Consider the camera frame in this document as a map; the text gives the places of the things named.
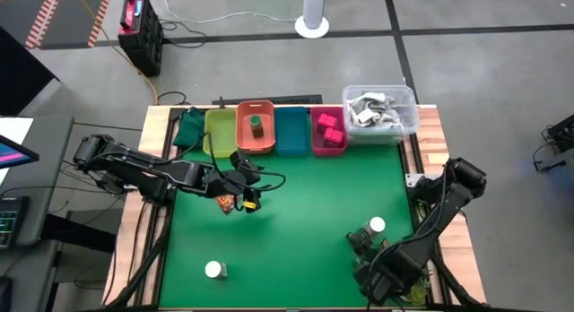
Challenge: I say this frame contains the yellow floor cable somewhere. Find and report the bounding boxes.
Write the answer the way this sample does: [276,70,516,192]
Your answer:
[71,0,160,106]

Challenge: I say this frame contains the dark green cloth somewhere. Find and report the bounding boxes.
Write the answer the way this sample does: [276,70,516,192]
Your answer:
[172,106,207,150]

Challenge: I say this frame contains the red spice tin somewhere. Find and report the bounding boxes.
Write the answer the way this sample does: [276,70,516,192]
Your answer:
[317,113,340,130]
[323,127,345,147]

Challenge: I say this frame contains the desk monitor with lit screen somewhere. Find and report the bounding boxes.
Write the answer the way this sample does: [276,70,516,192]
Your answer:
[0,134,40,170]

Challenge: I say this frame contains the white paper sheet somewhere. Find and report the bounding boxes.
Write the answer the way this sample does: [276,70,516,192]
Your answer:
[0,117,35,147]

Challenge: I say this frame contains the grey rag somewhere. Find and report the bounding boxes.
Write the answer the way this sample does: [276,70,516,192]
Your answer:
[376,99,404,129]

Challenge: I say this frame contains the pink plastic bin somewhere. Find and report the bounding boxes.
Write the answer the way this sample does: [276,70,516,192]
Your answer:
[309,105,349,158]

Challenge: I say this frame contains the blue plastic bin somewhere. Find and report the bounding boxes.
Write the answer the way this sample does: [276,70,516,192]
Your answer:
[273,106,310,156]

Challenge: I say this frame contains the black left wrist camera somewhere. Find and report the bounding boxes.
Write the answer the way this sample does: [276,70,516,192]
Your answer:
[230,150,266,186]

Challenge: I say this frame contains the black computer tower with lights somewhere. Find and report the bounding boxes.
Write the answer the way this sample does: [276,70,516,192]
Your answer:
[117,0,165,78]

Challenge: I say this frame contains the silver stanchion post round base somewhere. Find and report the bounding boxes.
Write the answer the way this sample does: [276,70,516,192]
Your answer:
[293,0,331,40]

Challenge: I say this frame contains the black device with cables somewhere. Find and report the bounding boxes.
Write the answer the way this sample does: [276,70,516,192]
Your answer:
[532,113,574,173]

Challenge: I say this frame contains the clear plastic tub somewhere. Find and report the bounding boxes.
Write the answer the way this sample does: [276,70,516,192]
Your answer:
[342,83,422,146]

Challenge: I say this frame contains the black keyboard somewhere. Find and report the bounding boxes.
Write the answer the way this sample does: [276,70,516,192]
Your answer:
[0,195,30,251]

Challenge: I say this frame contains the orange spice pouch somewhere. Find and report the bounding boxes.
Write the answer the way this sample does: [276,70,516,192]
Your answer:
[216,194,238,216]

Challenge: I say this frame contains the black floor cable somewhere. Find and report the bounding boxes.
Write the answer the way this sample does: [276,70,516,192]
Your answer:
[159,18,210,49]
[155,90,188,107]

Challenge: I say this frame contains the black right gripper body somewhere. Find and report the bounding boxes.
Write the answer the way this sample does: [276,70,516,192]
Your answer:
[353,233,396,277]

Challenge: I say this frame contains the dark glass spice jar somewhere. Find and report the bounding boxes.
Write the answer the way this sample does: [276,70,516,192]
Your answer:
[248,114,265,140]

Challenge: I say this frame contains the yellow plastic bin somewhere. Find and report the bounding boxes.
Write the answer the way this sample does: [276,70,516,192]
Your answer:
[202,108,239,159]

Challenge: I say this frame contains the green table mat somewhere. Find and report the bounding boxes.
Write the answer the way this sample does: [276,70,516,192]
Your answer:
[159,143,416,309]

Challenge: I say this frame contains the white rag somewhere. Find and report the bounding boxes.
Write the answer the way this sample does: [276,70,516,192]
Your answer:
[347,91,387,127]

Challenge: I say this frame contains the orange plastic bin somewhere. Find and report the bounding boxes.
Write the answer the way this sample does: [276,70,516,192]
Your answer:
[235,100,277,155]

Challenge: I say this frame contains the white floor cable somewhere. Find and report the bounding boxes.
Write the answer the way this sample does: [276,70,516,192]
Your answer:
[163,0,310,25]

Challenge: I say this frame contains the black power strip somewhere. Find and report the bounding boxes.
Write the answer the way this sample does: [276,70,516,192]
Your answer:
[212,94,324,108]

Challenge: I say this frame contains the grey desk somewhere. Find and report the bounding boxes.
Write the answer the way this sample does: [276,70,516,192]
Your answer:
[0,116,75,312]

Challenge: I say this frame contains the black panel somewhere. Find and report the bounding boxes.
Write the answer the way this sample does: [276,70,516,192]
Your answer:
[0,26,60,117]

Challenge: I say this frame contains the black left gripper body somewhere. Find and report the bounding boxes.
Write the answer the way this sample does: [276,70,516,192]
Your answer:
[208,166,252,199]

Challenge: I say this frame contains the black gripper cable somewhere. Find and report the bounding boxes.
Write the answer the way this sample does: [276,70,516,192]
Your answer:
[204,131,288,193]

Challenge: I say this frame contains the spice jar with white lid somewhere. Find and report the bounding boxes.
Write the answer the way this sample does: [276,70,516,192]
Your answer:
[365,215,387,239]
[204,260,229,281]

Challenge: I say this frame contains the silver metal bracket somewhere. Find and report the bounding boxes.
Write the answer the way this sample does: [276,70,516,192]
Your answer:
[404,171,426,188]

